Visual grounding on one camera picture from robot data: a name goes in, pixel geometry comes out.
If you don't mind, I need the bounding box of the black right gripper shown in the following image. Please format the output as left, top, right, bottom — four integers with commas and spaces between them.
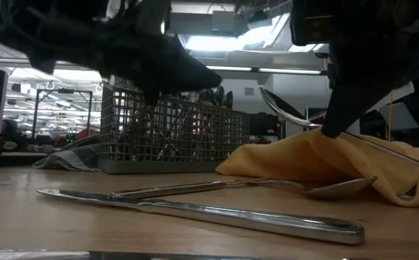
290, 0, 419, 139

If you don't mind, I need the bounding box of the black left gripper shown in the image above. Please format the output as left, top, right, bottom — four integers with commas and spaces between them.
0, 0, 167, 106

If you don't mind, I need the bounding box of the long silver spoon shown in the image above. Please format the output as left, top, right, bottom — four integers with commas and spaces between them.
259, 86, 419, 178

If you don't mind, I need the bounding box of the grey mesh silverware basket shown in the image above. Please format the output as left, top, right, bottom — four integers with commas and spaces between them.
98, 81, 251, 174

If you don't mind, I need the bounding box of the yellow terry towel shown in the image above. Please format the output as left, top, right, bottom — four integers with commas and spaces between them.
215, 128, 419, 209

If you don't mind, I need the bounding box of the short silver spoon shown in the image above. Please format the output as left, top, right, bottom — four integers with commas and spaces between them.
236, 175, 379, 200

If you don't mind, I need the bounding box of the grey angled panel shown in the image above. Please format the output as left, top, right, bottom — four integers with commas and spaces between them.
379, 103, 418, 131

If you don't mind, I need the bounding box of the ceiling light strip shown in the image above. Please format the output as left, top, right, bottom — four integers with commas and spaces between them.
205, 64, 322, 76

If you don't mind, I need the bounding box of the grey checked dish towel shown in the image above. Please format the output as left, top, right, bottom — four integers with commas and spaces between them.
32, 135, 102, 173

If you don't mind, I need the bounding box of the yellow hanging cable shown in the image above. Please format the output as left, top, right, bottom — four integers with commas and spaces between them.
387, 92, 394, 142

